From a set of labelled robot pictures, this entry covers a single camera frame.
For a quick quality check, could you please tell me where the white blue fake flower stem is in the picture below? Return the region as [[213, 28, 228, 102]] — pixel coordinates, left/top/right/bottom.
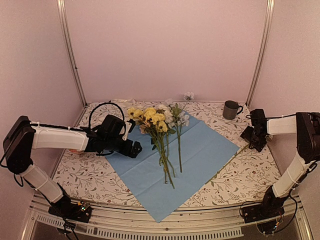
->
[[171, 101, 189, 173]]

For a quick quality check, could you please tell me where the right aluminium frame post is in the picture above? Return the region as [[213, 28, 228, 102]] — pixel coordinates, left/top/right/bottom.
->
[[245, 0, 275, 108]]

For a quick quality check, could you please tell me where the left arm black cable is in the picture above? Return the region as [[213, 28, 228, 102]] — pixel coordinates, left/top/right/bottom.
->
[[88, 101, 125, 131]]

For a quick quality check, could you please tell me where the aluminium frame post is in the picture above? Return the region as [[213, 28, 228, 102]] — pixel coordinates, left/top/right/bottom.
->
[[245, 0, 275, 108], [56, 0, 88, 108]]

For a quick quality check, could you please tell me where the front aluminium rail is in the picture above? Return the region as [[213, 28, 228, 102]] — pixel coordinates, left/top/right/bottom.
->
[[24, 194, 316, 240]]

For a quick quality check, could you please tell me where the clear plastic wrap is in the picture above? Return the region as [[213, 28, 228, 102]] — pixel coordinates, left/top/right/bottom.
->
[[111, 98, 137, 106]]

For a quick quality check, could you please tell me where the dark grey metal mug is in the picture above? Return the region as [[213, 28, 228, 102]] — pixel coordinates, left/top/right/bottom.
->
[[222, 100, 244, 120]]

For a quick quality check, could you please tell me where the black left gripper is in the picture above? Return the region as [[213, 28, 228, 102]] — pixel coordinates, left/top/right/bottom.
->
[[105, 136, 143, 158]]

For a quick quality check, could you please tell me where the yellow fake flower stem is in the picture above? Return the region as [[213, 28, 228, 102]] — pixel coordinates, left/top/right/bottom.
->
[[127, 107, 174, 187]]

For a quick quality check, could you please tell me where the red patterned small dish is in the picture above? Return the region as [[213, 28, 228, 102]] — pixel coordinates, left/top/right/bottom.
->
[[69, 149, 83, 154]]

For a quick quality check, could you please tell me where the blue wrapping paper sheet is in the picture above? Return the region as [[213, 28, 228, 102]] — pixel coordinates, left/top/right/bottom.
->
[[106, 116, 239, 223]]

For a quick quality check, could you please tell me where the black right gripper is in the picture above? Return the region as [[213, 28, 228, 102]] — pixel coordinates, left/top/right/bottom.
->
[[241, 126, 267, 152]]

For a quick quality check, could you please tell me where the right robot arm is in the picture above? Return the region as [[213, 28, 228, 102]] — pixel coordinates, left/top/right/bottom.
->
[[240, 108, 320, 218]]

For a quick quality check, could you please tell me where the left aluminium frame post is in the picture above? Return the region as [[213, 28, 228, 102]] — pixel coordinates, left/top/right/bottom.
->
[[56, 0, 88, 108]]

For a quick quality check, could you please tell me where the floral patterned tablecloth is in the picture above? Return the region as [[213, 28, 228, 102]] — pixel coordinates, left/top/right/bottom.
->
[[51, 100, 286, 209]]

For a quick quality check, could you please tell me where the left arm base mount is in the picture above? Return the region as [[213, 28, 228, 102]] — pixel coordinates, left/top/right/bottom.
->
[[48, 201, 93, 223]]

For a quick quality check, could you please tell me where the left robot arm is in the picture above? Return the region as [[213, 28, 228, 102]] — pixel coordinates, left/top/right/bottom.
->
[[2, 114, 142, 217]]

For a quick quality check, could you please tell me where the pale blue fake flower stem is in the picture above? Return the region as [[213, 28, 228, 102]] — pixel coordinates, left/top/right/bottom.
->
[[182, 91, 195, 110]]

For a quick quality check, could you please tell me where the pink bud leafy stem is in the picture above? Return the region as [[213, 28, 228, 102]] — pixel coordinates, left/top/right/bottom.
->
[[149, 126, 168, 184]]

